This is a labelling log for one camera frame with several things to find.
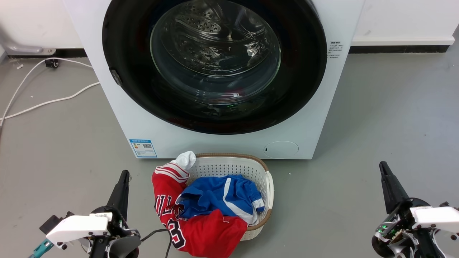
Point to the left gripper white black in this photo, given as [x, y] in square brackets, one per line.
[77, 227]

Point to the white perforated laundry basket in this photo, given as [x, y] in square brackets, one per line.
[229, 166]

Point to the blue energy label sticker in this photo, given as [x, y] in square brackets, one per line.
[142, 148]

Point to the blue shorts with white stripes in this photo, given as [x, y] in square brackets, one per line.
[211, 193]

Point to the small printed text sticker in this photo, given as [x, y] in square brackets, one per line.
[335, 50]

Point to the red basketball jersey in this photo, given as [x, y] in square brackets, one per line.
[211, 236]

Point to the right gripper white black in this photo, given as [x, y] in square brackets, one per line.
[430, 216]

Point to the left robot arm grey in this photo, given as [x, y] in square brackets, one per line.
[123, 247]

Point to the steel washing drum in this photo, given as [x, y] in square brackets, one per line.
[215, 36]

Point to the white sock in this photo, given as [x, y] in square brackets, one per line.
[186, 159]

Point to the round filter cover panel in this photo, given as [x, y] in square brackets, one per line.
[281, 149]

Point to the white front-load washing machine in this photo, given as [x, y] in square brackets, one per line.
[215, 145]

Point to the round black glass washer door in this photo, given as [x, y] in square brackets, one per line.
[125, 53]

